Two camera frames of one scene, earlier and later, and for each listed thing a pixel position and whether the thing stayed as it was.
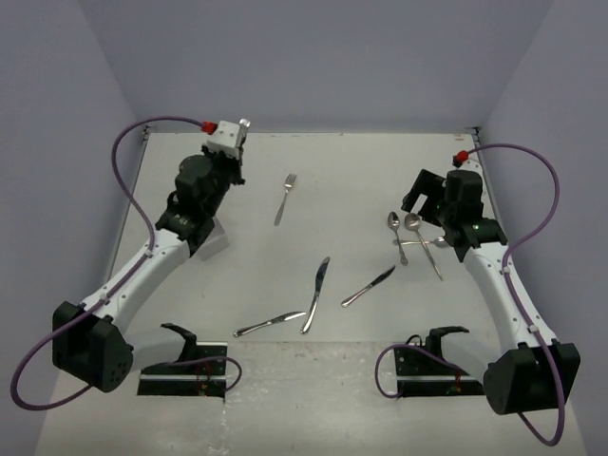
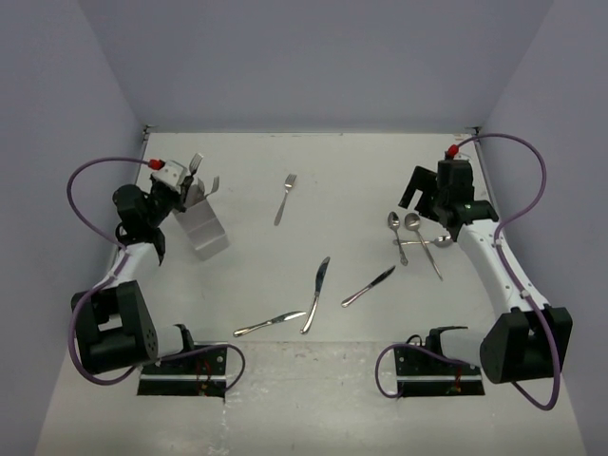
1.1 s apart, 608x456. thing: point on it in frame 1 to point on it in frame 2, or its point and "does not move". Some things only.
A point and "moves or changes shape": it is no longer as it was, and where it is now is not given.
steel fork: [290, 180] does not move
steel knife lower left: [281, 318] does not move
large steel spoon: [412, 222] does not move
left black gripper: [236, 162] to [180, 198]
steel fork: [244, 124] moves or changes shape
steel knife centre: [318, 283] does not move
